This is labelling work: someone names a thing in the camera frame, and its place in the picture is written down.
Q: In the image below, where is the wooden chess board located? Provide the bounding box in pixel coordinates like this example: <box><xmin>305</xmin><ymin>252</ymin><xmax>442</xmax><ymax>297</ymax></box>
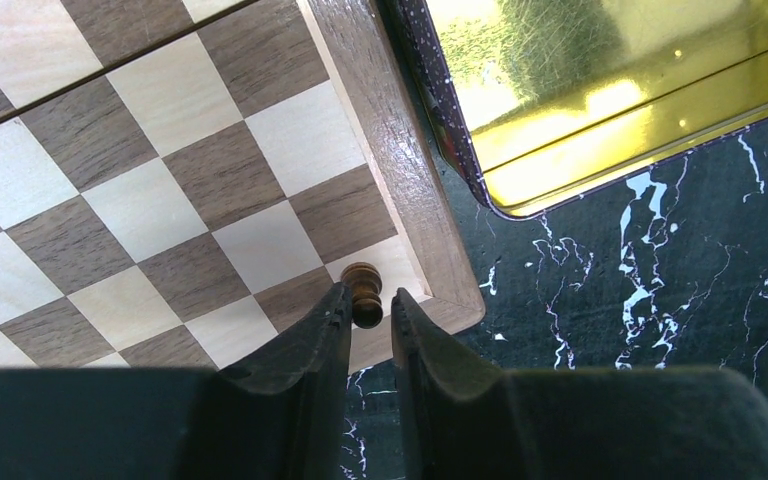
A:
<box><xmin>0</xmin><ymin>1</ymin><xmax>484</xmax><ymax>367</ymax></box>

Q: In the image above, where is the gold tin with dark pieces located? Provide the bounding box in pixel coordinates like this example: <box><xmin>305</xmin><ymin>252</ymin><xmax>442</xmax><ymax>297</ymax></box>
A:
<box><xmin>385</xmin><ymin>1</ymin><xmax>768</xmax><ymax>220</ymax></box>

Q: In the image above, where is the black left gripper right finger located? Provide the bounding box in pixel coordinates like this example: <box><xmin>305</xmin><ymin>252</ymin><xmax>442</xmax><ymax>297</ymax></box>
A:
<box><xmin>391</xmin><ymin>288</ymin><xmax>530</xmax><ymax>479</ymax></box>

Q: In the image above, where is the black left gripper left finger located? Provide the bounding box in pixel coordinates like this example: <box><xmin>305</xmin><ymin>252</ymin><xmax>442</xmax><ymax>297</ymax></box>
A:
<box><xmin>178</xmin><ymin>283</ymin><xmax>351</xmax><ymax>479</ymax></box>

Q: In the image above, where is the light brown chess piece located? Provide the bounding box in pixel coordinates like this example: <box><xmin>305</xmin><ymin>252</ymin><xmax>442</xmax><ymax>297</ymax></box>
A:
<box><xmin>340</xmin><ymin>262</ymin><xmax>384</xmax><ymax>329</ymax></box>

